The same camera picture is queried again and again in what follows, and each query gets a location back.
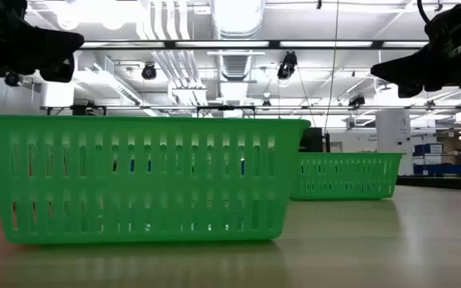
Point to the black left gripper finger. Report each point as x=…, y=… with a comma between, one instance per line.
x=50, y=44
x=58, y=70

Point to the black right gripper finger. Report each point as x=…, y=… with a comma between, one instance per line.
x=410, y=68
x=410, y=92

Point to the green plastic slotted basket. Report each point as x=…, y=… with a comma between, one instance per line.
x=346, y=158
x=142, y=128

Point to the blue plastic slotted basket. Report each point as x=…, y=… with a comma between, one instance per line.
x=131, y=166

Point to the white pillar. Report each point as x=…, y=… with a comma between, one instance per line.
x=392, y=140

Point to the small blue crate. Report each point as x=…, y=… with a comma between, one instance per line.
x=428, y=149

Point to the long blue crate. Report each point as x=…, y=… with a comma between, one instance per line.
x=442, y=169

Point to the black round spotlight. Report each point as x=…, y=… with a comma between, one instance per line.
x=149, y=72

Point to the black workbench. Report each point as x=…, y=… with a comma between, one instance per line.
x=438, y=183

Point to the distant grey frame rail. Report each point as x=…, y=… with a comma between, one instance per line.
x=334, y=107

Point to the black overhead camera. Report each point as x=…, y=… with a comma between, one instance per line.
x=287, y=66

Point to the white ventilation duct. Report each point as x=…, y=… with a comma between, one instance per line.
x=236, y=16

